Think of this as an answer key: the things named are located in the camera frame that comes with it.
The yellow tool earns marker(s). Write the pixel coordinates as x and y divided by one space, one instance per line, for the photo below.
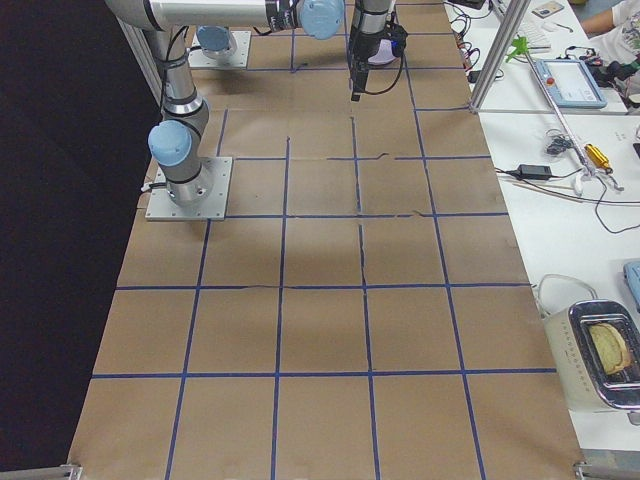
598 158

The person in white shirt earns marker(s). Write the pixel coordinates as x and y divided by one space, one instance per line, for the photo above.
614 35

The toast slice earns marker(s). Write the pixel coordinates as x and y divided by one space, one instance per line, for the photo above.
613 352

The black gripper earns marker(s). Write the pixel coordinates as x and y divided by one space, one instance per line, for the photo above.
359 49

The black power adapter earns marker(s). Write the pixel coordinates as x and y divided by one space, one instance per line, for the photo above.
534 172

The cream toaster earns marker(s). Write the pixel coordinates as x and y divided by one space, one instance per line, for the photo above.
587 388

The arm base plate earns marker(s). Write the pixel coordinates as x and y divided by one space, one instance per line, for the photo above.
198 59
205 197

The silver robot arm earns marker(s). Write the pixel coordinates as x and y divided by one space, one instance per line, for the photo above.
175 141
216 40

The wooden chopstick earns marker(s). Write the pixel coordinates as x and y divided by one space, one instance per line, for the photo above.
542 190

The brown paper table cover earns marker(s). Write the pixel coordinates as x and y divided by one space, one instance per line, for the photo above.
363 311

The blue teach pendant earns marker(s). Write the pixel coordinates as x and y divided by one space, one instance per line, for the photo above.
569 83

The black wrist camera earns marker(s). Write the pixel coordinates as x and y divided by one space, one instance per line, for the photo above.
398 38

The aluminium frame post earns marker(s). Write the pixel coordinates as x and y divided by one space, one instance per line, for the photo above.
505 35

